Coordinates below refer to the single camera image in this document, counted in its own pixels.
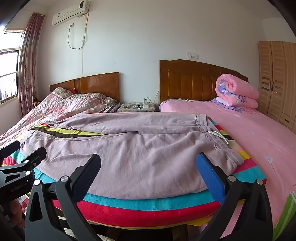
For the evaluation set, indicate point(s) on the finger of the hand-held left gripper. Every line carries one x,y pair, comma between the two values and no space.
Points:
37,156
10,148

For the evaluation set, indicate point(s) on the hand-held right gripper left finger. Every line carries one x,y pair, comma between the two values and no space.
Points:
91,168

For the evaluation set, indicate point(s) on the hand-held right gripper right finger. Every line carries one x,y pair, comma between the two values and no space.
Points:
210,177

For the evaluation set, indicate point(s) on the lilac pants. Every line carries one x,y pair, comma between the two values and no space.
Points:
138,157

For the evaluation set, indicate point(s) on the person's left hand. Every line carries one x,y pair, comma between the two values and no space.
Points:
17,213

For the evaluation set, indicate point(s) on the pink bed sheet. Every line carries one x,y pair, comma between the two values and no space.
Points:
254,134

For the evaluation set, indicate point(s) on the striped pillow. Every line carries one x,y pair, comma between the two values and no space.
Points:
112,107

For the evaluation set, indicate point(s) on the rainbow striped blanket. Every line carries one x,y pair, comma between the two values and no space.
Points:
150,210

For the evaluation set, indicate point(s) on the nightstand with patterned cover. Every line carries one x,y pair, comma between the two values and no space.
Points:
134,109

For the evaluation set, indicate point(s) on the window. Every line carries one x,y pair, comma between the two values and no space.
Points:
9,74

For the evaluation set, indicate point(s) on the wooden plain headboard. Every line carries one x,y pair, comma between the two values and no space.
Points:
99,84

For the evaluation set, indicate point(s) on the white charger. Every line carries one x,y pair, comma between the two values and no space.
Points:
146,103

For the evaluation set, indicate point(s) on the pink patterned curtain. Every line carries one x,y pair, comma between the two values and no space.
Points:
30,64

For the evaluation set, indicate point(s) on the green white cloth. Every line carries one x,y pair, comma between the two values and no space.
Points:
288,215

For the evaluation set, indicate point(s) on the rolled pink floral quilt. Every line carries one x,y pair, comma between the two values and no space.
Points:
238,92

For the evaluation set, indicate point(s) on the wooden ribbed headboard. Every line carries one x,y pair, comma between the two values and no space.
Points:
189,81

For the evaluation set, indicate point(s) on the light wooden wardrobe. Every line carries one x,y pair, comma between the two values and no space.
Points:
275,81

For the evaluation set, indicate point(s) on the white air conditioner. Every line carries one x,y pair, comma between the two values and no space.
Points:
70,12

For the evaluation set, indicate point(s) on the white wall switch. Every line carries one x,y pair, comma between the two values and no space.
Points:
193,55

